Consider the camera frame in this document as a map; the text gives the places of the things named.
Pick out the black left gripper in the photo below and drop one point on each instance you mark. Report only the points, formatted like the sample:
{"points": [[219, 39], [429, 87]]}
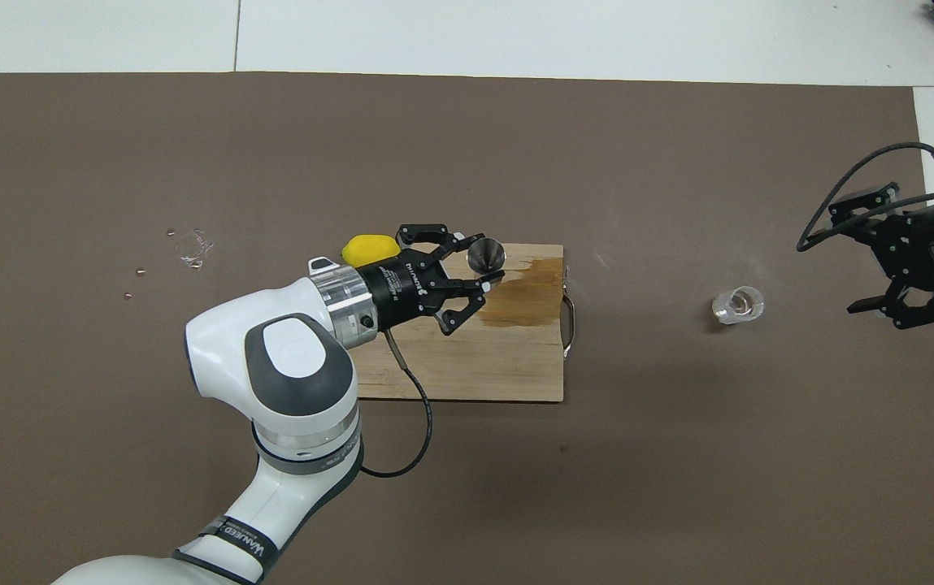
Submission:
{"points": [[397, 288]]}

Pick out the steel cocktail jigger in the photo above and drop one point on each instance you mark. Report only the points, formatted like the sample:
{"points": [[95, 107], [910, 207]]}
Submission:
{"points": [[486, 254]]}

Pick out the small clear glass cup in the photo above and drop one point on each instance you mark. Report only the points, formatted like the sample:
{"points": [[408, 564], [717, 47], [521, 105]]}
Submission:
{"points": [[737, 305]]}

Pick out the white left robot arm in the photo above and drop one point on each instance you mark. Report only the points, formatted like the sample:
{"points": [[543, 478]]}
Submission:
{"points": [[296, 357]]}

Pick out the yellow lemon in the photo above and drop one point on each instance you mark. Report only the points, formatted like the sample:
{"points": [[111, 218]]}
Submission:
{"points": [[369, 246]]}

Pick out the bamboo cutting board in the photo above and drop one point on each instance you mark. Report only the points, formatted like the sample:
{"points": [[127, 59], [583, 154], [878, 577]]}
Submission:
{"points": [[515, 357]]}

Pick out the brown table mat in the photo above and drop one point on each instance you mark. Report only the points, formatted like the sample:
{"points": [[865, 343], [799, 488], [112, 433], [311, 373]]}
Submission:
{"points": [[597, 487]]}

